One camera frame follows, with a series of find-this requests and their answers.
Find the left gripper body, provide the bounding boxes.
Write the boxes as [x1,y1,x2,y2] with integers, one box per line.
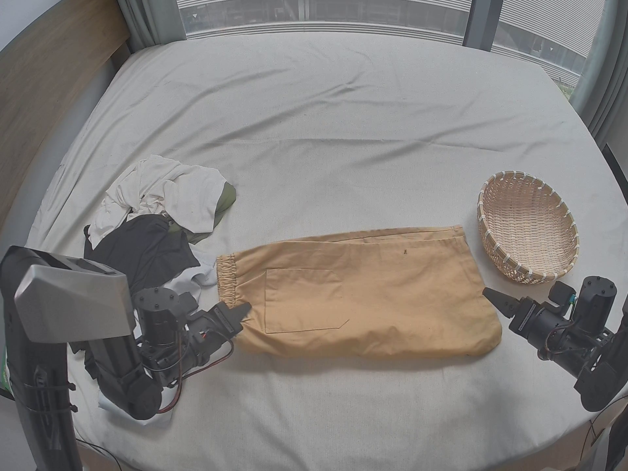
[188,301,244,358]

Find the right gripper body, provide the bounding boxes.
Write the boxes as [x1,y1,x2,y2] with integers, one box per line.
[509,298,571,353]

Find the tan drawstring shorts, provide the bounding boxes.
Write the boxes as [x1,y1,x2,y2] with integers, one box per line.
[216,224,502,361]

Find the pale blue garment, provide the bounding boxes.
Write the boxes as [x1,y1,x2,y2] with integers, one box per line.
[98,255,219,426]

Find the round woven basket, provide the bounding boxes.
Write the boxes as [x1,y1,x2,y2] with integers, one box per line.
[475,170,581,286]

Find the black garment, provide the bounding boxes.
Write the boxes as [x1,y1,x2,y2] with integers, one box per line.
[82,214,202,293]

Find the green garment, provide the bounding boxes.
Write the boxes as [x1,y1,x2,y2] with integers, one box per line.
[166,181,238,248]

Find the white garment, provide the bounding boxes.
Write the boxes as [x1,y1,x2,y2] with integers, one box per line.
[91,155,229,251]

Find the bed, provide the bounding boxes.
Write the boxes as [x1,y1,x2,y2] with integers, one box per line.
[0,0,628,471]

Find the grey-green curtain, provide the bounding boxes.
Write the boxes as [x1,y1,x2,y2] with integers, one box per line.
[91,0,187,50]
[569,0,628,138]

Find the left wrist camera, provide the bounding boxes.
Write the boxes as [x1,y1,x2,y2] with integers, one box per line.
[178,292,213,319]

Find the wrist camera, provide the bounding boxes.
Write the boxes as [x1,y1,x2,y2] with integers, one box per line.
[549,282,576,308]
[178,292,213,319]

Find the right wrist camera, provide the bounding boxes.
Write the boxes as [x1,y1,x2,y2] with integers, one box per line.
[549,282,576,308]

